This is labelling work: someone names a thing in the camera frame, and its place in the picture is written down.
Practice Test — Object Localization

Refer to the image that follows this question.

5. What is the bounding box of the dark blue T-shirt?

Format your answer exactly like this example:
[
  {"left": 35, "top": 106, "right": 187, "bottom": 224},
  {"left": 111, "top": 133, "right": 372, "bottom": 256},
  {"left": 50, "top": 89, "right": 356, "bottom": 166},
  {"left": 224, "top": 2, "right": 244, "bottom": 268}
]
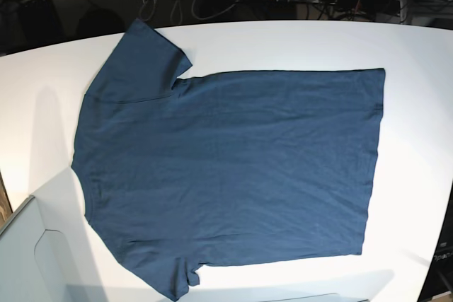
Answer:
[{"left": 71, "top": 21, "right": 385, "bottom": 301}]

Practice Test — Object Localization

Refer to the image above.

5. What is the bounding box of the grey partition panel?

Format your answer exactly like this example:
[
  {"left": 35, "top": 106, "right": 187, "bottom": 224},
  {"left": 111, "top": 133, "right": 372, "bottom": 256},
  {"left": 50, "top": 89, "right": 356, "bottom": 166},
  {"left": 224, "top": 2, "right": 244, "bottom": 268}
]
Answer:
[{"left": 0, "top": 194, "right": 107, "bottom": 302}]

